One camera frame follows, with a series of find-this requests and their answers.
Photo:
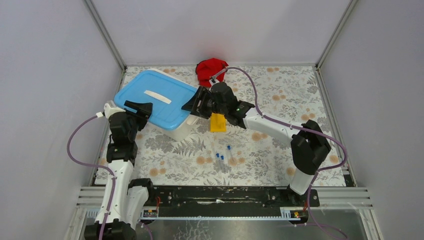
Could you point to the yellow test tube rack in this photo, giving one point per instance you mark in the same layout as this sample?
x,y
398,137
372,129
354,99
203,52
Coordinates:
x,y
218,123

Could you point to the red cloth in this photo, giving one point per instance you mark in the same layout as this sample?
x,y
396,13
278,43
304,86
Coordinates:
x,y
208,68

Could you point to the blue plastic bin lid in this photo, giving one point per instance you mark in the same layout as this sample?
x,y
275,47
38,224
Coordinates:
x,y
133,91

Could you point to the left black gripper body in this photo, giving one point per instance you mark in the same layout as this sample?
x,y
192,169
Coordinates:
x,y
138,122

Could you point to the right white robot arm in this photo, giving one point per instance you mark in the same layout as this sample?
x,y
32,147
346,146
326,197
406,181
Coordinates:
x,y
309,146

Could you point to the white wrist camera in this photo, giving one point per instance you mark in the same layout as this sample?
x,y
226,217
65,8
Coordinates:
x,y
107,110
217,78

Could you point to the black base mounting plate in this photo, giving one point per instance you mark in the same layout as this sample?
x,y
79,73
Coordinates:
x,y
225,202

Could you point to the test tube blue cap right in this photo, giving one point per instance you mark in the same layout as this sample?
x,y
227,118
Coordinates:
x,y
229,154

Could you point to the test tube blue cap middle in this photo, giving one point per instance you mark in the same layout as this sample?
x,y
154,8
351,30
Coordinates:
x,y
222,164

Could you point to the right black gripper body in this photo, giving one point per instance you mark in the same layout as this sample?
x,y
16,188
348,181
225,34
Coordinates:
x,y
215,107

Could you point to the test tube blue cap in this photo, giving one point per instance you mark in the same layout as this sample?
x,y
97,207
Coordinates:
x,y
218,163
229,154
222,164

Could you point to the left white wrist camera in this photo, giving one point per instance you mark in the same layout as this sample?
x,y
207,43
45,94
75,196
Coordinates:
x,y
107,110

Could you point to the test tube blue cap left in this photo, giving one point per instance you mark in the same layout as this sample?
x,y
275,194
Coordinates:
x,y
218,163

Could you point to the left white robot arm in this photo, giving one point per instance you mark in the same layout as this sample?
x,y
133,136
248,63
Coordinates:
x,y
123,198

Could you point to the floral patterned table mat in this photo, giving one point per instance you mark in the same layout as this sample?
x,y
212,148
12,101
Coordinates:
x,y
289,92

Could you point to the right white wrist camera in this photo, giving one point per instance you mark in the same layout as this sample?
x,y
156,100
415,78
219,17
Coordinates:
x,y
217,78

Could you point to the white plastic storage bin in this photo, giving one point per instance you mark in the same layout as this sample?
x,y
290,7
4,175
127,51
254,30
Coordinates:
x,y
179,129

